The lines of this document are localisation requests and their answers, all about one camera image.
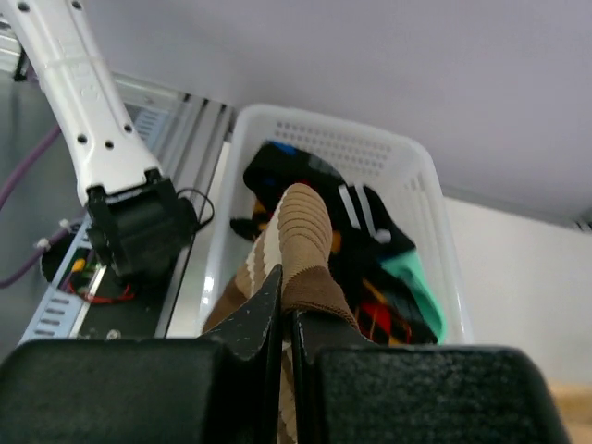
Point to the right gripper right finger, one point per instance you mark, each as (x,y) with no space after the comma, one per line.
(325,351)

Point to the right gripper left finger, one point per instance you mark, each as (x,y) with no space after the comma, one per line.
(242,376)

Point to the red orange argyle sock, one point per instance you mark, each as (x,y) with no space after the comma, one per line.
(385,308)

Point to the brown striped sock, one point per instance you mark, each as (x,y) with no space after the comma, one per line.
(298,238)

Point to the green sock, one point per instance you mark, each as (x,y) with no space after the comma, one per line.
(409,269)

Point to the black sport sock grey patches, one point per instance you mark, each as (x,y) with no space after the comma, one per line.
(277,165)

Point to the black sock white stripes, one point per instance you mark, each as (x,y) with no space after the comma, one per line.
(362,226)

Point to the white plastic basket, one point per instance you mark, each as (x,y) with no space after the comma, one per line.
(399,169)

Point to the slotted cable duct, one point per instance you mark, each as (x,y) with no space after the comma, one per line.
(63,306)

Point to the wooden hanger rack frame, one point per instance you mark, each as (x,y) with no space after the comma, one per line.
(574,403)

